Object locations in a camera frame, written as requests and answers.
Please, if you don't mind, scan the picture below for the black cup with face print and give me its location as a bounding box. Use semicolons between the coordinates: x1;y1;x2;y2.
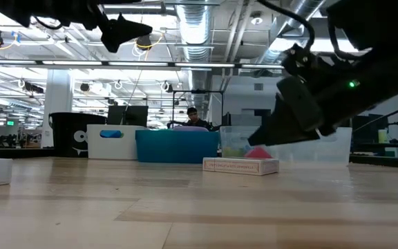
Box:
48;111;107;158

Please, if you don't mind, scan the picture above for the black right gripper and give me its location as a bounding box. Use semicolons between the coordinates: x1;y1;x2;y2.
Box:
247;43;352;147

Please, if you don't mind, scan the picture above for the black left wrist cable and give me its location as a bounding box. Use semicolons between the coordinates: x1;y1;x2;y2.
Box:
32;15;64;30

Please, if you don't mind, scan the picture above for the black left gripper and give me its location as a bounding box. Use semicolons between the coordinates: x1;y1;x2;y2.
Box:
81;3;153;54

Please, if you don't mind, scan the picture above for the white plastic bin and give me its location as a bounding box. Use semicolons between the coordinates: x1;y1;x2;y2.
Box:
86;124;148;160

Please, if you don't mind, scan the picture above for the white pillar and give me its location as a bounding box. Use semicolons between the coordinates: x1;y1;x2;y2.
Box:
41;68;74;148

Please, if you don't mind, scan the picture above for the red patterned card box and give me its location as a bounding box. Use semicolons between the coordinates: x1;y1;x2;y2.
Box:
202;157;280;176

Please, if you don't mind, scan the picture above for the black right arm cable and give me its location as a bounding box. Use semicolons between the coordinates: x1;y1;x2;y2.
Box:
256;0;316;50

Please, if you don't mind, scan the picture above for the black background monitor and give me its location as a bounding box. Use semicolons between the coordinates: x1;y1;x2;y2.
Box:
107;104;149;127

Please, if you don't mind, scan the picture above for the long ceiling light strip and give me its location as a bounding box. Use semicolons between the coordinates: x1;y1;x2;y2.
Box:
0;58;286;73

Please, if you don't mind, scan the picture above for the teal plastic bin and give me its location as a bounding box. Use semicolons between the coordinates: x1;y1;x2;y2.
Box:
135;129;220;164

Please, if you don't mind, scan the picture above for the small red toy brick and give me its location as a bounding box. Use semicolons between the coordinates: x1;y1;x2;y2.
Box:
244;147;273;160

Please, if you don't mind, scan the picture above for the person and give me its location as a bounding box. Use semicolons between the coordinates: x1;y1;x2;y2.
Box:
167;107;218;131

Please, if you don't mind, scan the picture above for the clear plastic bin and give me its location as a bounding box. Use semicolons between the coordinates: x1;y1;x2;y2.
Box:
278;127;353;166
219;125;283;163

